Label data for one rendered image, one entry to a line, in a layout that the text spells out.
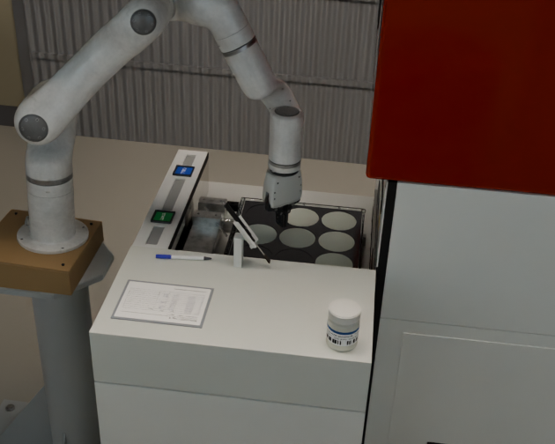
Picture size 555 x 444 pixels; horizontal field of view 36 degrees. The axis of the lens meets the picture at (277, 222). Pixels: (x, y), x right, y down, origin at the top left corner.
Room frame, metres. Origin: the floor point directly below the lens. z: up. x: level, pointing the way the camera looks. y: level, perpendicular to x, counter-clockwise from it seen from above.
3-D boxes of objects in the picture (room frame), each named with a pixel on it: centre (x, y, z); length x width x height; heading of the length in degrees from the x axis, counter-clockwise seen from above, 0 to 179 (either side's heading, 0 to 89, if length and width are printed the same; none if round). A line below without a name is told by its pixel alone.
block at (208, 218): (2.06, 0.20, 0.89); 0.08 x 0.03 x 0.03; 84
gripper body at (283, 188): (1.94, -0.01, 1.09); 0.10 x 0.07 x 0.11; 126
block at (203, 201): (2.14, 0.19, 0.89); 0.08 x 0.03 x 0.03; 84
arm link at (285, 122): (1.94, -0.01, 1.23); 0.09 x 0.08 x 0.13; 173
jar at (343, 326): (1.46, -0.15, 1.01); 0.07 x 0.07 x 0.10
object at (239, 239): (1.74, 0.08, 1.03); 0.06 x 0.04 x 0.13; 84
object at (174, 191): (2.07, 0.30, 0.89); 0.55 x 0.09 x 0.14; 174
